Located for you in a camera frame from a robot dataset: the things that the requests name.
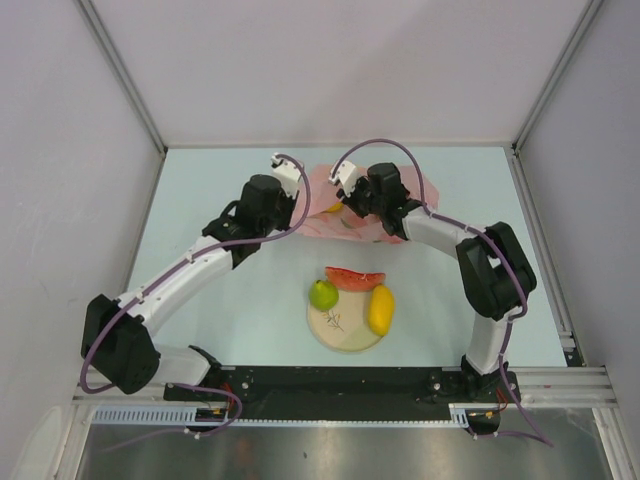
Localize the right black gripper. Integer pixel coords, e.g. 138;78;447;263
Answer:
336;174;385;219

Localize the yellow fake lemon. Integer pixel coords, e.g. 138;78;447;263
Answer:
326;202;343;213

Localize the pink plastic bag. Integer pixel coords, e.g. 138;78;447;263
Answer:
291;164;440;244

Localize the red watermelon slice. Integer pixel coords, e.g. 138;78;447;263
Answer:
325;266;386;292

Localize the green fake pear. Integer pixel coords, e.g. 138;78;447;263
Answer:
308;280;339;311

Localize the yellow fake mango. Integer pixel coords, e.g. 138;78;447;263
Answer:
367;285;395;337

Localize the round cream plate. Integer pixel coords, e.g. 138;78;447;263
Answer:
307;290;384;354

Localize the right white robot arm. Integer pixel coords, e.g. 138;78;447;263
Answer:
329;161;537;401

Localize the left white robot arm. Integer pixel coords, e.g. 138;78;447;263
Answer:
79;164;311;400

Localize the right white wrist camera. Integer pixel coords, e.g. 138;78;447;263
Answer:
328;160;360;197

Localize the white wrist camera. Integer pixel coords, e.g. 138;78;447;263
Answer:
271;153;304;199
328;160;360;197

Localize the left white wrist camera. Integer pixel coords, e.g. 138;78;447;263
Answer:
271;153;304;199

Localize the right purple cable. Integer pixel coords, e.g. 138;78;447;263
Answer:
329;138;554;449

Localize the purple cable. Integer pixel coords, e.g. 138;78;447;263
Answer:
329;138;554;449
80;151;312;454

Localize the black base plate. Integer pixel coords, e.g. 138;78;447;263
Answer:
163;364;521;435

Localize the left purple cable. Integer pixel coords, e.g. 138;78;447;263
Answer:
80;151;312;454

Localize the white slotted cable duct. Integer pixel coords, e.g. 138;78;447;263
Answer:
92;405;469;428

